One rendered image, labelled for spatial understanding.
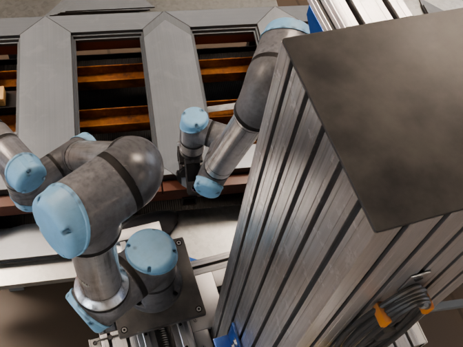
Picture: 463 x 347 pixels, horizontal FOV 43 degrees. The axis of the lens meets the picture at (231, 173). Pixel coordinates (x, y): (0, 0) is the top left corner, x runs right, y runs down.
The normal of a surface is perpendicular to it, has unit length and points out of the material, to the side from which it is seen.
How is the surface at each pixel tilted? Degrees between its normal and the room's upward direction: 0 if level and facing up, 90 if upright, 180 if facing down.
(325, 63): 0
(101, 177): 5
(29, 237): 0
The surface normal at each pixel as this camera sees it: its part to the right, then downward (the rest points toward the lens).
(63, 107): 0.10, -0.52
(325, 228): -0.94, 0.22
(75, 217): 0.44, -0.05
